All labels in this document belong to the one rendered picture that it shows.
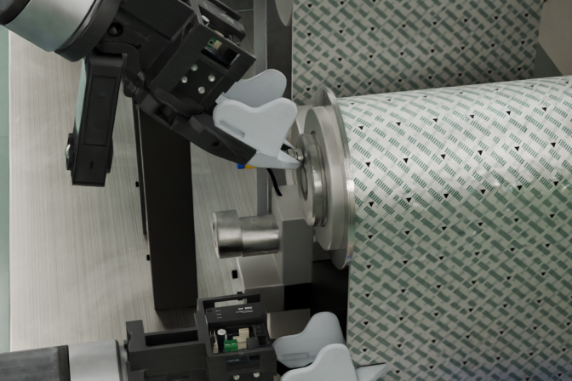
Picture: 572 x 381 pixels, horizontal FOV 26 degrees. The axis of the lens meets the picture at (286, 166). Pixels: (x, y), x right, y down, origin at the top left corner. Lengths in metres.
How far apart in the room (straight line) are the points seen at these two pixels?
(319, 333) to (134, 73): 0.28
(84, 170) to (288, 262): 0.21
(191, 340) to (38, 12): 0.30
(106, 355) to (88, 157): 0.16
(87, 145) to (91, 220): 0.63
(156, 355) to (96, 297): 0.46
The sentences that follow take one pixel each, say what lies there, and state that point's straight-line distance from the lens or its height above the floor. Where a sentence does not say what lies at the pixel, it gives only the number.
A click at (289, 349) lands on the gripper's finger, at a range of 1.04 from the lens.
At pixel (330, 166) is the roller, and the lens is 0.93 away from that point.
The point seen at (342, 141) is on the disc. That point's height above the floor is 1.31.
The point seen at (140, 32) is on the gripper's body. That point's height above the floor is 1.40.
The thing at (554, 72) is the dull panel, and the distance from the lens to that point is 1.41.
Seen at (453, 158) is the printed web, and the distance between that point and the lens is 0.95.
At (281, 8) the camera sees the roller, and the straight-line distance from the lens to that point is 1.18.
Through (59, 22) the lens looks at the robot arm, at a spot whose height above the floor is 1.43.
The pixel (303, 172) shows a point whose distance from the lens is 0.99.
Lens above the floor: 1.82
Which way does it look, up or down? 34 degrees down
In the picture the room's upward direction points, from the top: straight up
